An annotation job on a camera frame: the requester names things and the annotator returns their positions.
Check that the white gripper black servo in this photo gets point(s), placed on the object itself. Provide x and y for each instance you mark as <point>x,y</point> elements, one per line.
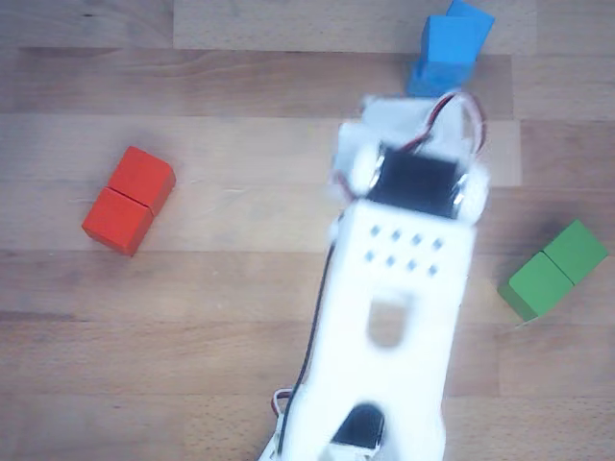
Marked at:
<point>384,116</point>

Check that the small blue cube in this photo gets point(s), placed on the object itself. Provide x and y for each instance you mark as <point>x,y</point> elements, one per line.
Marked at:
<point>454,41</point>

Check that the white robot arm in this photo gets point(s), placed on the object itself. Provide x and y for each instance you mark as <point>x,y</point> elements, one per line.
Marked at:
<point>384,269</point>

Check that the long blue block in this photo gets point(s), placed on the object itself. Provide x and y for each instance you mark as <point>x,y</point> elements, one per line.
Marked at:
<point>437,79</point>

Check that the long green block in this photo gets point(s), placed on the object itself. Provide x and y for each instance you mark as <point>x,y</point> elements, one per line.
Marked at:
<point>552,274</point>

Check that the long red block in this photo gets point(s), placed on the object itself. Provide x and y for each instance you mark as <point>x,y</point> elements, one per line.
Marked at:
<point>127,204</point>

